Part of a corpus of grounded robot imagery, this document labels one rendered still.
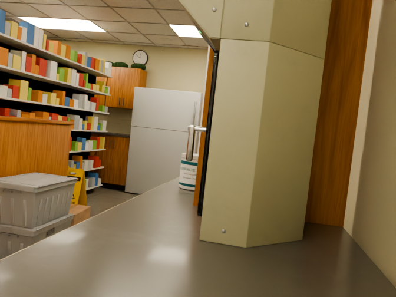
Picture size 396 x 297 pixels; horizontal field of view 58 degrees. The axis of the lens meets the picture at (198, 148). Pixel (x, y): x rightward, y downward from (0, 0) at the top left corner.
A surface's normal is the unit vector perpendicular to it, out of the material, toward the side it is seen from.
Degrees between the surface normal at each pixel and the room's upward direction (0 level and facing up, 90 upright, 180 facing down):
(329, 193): 90
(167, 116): 90
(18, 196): 96
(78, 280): 0
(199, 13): 90
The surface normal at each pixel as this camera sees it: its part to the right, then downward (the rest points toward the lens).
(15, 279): 0.11, -0.99
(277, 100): 0.56, 0.11
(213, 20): -0.18, 0.04
